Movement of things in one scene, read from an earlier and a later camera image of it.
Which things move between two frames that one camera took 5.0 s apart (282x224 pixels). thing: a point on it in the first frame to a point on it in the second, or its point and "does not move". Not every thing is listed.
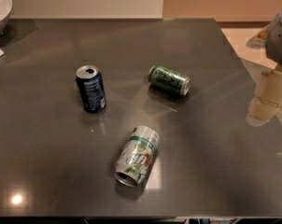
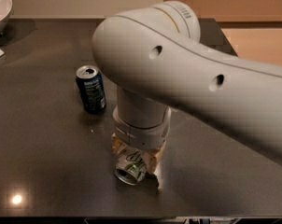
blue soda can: (91, 89) does not move
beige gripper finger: (260, 111) to (117, 144)
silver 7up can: (136, 155) does not move
